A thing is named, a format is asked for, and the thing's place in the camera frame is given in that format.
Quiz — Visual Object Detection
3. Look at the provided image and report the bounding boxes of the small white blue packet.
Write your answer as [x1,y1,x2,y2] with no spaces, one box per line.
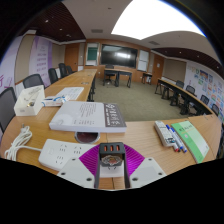
[41,95,71,108]

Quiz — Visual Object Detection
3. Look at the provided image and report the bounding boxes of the white power strip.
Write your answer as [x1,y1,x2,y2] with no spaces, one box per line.
[38,138,125,179]

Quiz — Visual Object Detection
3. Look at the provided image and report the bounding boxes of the dark wooden desk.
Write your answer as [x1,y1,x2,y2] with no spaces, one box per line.
[102,68,134,89]

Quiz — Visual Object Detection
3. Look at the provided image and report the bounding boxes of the green booklet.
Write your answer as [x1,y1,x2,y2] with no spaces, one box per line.
[171,120,211,164]

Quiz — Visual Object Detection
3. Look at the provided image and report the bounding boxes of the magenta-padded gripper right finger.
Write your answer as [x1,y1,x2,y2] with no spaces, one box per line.
[123,144,167,190]

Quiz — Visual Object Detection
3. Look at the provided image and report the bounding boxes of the dark charger with orange ports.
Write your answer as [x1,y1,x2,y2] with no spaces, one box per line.
[98,142,127,169]

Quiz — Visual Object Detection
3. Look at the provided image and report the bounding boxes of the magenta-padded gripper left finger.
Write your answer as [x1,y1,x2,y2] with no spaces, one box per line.
[56,144,103,190]

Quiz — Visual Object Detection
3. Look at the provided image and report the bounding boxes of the green wall board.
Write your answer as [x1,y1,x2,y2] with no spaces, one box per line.
[85,42,100,67]

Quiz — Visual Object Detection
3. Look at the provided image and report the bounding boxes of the long wooden conference table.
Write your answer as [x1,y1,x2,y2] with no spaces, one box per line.
[154,77,214,117]

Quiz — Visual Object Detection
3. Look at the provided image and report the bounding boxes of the white wall whiteboard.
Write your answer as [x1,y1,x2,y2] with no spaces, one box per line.
[137,49,150,72]

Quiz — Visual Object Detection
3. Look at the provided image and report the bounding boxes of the red-capped whiteboard marker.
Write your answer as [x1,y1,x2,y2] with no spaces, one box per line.
[165,124,180,153]

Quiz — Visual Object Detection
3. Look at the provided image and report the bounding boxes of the round table cable grommet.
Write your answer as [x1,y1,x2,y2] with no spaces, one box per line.
[74,131,101,145]

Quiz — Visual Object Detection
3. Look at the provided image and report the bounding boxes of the purple wall banner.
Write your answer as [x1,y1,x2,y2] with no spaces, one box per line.
[28,35,53,78]

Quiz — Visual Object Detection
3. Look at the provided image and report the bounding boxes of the white coiled power cable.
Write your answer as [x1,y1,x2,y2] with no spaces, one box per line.
[3,124,42,162]

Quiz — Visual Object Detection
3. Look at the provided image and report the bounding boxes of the small dark side table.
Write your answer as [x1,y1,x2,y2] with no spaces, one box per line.
[141,72,154,85]

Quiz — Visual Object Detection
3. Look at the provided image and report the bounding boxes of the large bright ceiling light panel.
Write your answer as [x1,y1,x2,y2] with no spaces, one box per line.
[111,0,206,41]

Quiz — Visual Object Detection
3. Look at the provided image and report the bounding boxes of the white remote control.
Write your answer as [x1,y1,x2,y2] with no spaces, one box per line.
[153,120,176,148]

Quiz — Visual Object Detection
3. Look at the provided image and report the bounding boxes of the black desk chair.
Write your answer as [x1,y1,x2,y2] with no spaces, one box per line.
[104,63,116,84]

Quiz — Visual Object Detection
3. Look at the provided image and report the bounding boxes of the blue-capped whiteboard marker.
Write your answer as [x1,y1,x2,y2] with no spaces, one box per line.
[170,126,188,154]
[167,125,184,153]

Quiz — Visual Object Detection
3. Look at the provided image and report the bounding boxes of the black mesh office chair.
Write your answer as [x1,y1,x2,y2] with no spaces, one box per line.
[22,73,46,90]
[0,86,18,134]

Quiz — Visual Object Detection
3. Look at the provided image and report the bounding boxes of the large black wall screen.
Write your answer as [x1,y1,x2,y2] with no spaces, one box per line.
[100,43,139,70]

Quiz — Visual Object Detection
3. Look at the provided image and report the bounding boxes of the white tissue box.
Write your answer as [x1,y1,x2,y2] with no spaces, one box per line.
[13,84,46,117]

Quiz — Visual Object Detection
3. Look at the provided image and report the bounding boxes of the colourful wall posters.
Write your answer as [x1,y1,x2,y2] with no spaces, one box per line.
[192,65,224,122]

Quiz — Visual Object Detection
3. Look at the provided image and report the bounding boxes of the row of black chairs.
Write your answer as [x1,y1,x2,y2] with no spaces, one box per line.
[47,62,76,85]
[175,79,221,117]

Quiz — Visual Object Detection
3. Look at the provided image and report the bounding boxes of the thick white and maroon book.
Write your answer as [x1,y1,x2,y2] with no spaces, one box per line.
[48,100,128,134]

